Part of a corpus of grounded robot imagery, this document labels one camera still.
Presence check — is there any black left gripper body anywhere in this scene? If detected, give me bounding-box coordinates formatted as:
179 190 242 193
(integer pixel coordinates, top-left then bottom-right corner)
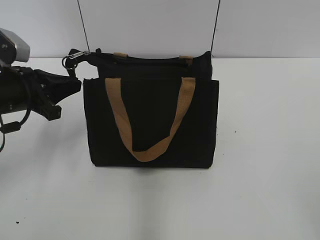
23 67 49 116

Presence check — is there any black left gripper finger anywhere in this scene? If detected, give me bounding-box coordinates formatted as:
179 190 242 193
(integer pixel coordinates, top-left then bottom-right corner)
39 96 62 121
47 73 82 100

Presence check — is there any silver carabiner with ring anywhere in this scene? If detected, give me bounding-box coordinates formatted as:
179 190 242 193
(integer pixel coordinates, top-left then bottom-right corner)
61 51 91 71

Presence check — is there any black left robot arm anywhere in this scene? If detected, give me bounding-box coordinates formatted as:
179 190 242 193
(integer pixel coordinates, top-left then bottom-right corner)
0 66 82 121

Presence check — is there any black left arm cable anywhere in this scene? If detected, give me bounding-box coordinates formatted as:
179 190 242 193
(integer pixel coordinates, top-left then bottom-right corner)
0 74 32 153

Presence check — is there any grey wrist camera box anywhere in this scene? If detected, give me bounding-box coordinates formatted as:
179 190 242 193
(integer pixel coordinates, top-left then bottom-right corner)
0 28 31 65

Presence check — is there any tan front bag handle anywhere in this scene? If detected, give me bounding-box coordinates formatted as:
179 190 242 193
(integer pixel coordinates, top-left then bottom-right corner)
104 77 196 163

